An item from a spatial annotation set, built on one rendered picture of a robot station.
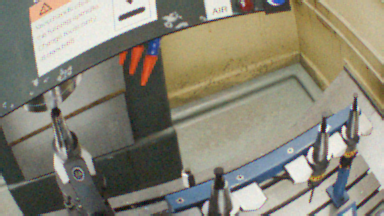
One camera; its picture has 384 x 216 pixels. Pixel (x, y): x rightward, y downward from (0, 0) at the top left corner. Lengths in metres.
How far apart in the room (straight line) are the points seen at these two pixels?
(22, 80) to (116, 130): 0.97
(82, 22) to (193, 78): 1.51
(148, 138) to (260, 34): 0.66
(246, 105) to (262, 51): 0.20
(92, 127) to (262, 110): 0.78
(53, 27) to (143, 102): 1.03
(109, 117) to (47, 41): 0.95
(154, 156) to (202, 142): 0.39
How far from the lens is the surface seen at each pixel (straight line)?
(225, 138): 2.01
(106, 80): 1.42
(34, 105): 0.77
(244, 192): 0.99
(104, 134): 1.52
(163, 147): 1.64
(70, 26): 0.56
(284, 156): 1.03
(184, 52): 1.98
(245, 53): 2.10
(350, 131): 1.06
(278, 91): 2.17
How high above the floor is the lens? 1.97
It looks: 41 degrees down
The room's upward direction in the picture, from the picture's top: 8 degrees counter-clockwise
